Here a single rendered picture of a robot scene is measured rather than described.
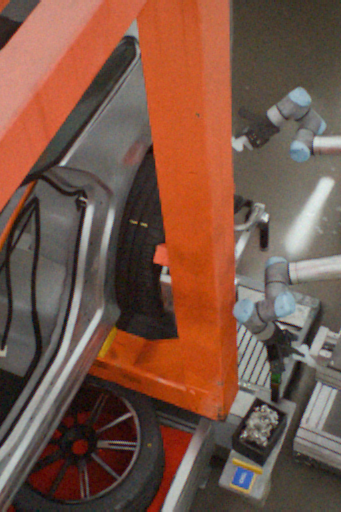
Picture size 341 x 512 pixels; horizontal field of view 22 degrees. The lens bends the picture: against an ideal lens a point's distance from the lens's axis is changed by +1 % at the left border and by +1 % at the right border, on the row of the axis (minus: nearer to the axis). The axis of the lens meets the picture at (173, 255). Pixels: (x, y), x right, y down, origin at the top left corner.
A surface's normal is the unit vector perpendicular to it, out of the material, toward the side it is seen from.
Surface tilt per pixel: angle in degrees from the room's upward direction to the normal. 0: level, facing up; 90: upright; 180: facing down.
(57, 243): 63
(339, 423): 0
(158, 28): 90
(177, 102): 90
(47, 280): 6
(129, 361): 0
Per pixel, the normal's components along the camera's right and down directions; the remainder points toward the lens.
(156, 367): -0.40, 0.75
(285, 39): -0.07, -0.60
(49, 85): 0.91, 0.28
